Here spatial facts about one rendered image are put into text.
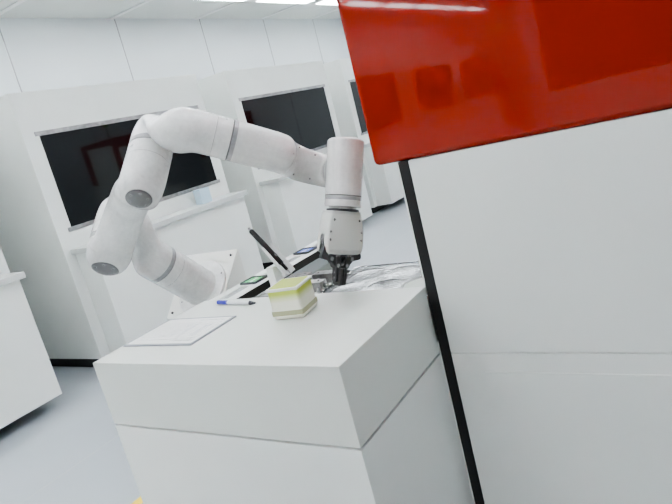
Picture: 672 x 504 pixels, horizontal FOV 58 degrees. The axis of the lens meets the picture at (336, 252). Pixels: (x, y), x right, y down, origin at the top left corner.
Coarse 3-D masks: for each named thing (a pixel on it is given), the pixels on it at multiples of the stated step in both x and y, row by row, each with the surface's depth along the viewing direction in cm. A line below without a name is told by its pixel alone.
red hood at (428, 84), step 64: (384, 0) 108; (448, 0) 102; (512, 0) 97; (576, 0) 93; (640, 0) 88; (384, 64) 111; (448, 64) 105; (512, 64) 100; (576, 64) 95; (640, 64) 91; (384, 128) 115; (448, 128) 109; (512, 128) 103
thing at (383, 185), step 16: (336, 64) 759; (336, 80) 766; (352, 80) 776; (336, 96) 773; (352, 96) 774; (336, 112) 780; (352, 112) 770; (352, 128) 776; (368, 144) 777; (368, 160) 787; (368, 176) 789; (384, 176) 783; (368, 192) 793; (384, 192) 790; (400, 192) 813
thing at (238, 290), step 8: (288, 256) 187; (296, 256) 184; (304, 256) 181; (264, 272) 173; (264, 280) 164; (232, 288) 164; (240, 288) 163; (248, 288) 160; (216, 296) 160; (224, 296) 158; (232, 296) 156
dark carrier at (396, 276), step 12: (408, 264) 166; (348, 276) 170; (360, 276) 167; (372, 276) 164; (384, 276) 161; (396, 276) 158; (408, 276) 155; (420, 276) 152; (336, 288) 161; (348, 288) 158; (360, 288) 156; (372, 288) 153; (384, 288) 150
